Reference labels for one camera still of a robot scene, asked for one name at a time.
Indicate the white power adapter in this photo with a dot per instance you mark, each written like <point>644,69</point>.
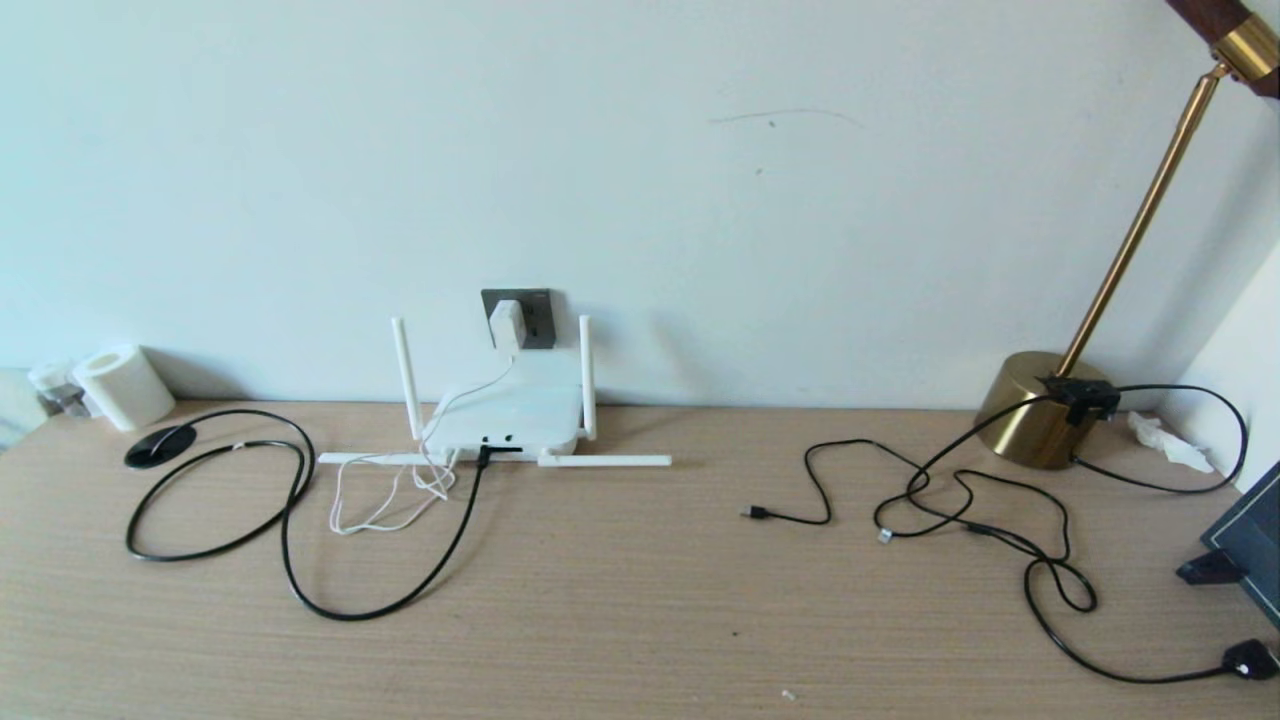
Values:
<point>507,323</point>

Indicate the white router with four antennas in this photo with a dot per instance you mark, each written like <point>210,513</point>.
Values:
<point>510,412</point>

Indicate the brass desk lamp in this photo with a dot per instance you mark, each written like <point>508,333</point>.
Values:
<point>1040,410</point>

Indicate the black oval desk grommet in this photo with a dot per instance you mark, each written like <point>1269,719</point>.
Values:
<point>160,447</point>

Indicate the white paper roll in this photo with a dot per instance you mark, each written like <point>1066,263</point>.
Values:
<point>125,388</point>

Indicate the crumpled white tissue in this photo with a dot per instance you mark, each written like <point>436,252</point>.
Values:
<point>1165,440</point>

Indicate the grey wall socket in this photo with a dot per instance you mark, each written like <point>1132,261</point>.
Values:
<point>541,320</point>

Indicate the black inline switch box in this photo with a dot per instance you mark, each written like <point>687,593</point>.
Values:
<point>1080,397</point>

